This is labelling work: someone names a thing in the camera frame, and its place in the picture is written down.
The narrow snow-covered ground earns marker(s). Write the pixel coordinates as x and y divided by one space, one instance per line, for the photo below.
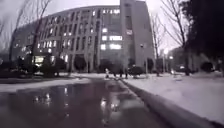
36 84

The round dark bush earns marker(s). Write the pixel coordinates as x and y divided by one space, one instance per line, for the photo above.
135 70

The wet dark paved path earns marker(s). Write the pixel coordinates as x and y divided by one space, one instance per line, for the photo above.
90 106

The wide snow-covered ground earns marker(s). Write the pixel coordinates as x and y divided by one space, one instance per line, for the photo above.
186 91

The street lamp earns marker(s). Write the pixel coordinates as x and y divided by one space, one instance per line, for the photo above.
164 61

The dark evergreen tree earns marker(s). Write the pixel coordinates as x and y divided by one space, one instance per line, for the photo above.
206 30

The large grey building, lit windows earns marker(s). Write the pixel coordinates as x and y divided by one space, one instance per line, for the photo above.
100 36

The row of dark bushes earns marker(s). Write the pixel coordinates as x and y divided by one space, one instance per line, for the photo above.
60 65

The thin bare tree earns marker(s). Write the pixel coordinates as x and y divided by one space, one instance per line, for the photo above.
156 43

